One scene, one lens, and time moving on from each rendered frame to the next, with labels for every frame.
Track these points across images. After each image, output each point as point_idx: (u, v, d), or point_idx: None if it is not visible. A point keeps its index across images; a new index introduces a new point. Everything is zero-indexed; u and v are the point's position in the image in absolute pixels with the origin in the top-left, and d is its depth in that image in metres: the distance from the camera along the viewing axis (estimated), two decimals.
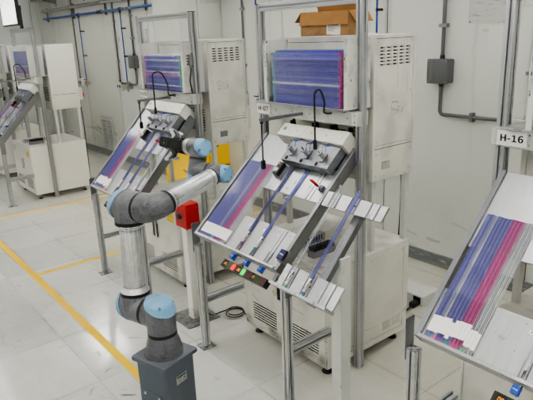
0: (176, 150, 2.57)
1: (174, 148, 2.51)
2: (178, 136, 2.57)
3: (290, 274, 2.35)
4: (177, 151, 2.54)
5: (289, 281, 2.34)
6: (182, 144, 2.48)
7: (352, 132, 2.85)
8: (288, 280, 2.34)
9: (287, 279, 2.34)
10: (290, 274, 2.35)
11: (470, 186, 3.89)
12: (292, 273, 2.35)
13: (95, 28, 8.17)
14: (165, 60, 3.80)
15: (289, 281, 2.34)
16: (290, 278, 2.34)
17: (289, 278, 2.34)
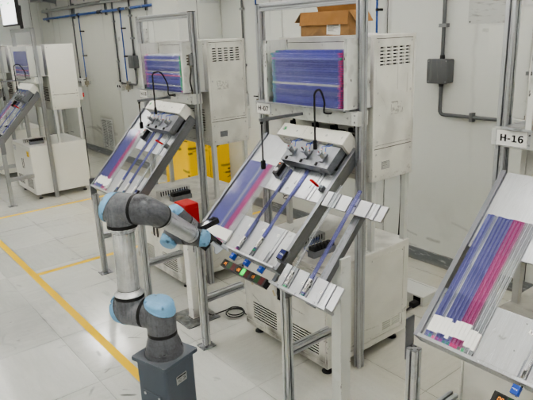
0: None
1: (202, 222, 2.63)
2: (211, 237, 2.60)
3: (290, 274, 2.35)
4: None
5: (289, 281, 2.34)
6: (195, 219, 2.58)
7: (352, 132, 2.85)
8: (288, 280, 2.34)
9: (287, 279, 2.34)
10: (290, 274, 2.35)
11: (470, 186, 3.89)
12: (292, 273, 2.35)
13: (95, 28, 8.17)
14: (165, 60, 3.80)
15: (289, 281, 2.34)
16: (290, 278, 2.35)
17: (289, 278, 2.34)
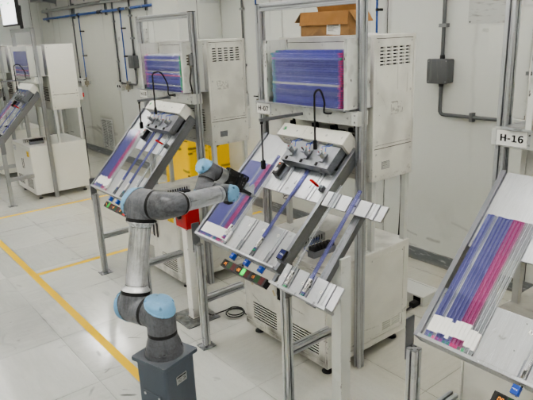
0: (239, 188, 2.67)
1: None
2: None
3: (290, 274, 2.35)
4: None
5: (289, 281, 2.34)
6: (219, 183, 2.62)
7: (352, 132, 2.85)
8: (288, 280, 2.34)
9: (287, 279, 2.34)
10: (290, 274, 2.35)
11: (470, 186, 3.89)
12: (292, 273, 2.35)
13: (95, 28, 8.17)
14: (165, 60, 3.80)
15: (289, 281, 2.34)
16: (290, 278, 2.35)
17: (289, 278, 2.34)
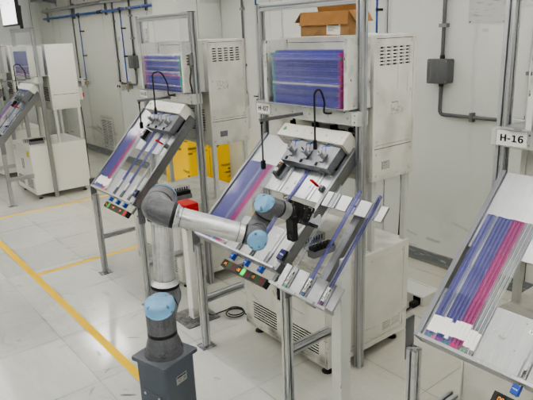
0: (304, 222, 2.30)
1: (292, 226, 2.27)
2: None
3: (290, 274, 2.35)
4: (300, 222, 2.28)
5: (289, 281, 2.34)
6: (281, 219, 2.26)
7: (352, 132, 2.85)
8: (288, 280, 2.34)
9: (287, 279, 2.34)
10: (290, 274, 2.35)
11: (470, 186, 3.89)
12: (292, 273, 2.35)
13: (95, 28, 8.17)
14: (165, 60, 3.80)
15: (289, 281, 2.34)
16: (290, 278, 2.34)
17: (289, 278, 2.34)
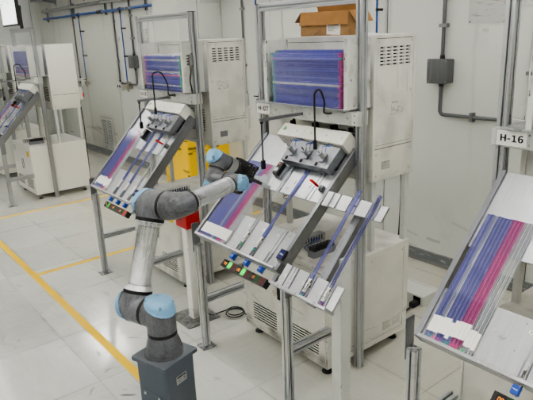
0: (247, 177, 2.69)
1: None
2: None
3: (246, 234, 2.79)
4: None
5: (244, 240, 2.78)
6: (229, 173, 2.64)
7: (352, 132, 2.85)
8: (243, 239, 2.77)
9: (243, 238, 2.78)
10: (246, 234, 2.79)
11: (470, 186, 3.89)
12: (247, 233, 2.78)
13: (95, 28, 8.17)
14: (165, 60, 3.80)
15: (244, 240, 2.78)
16: (246, 237, 2.78)
17: (244, 237, 2.78)
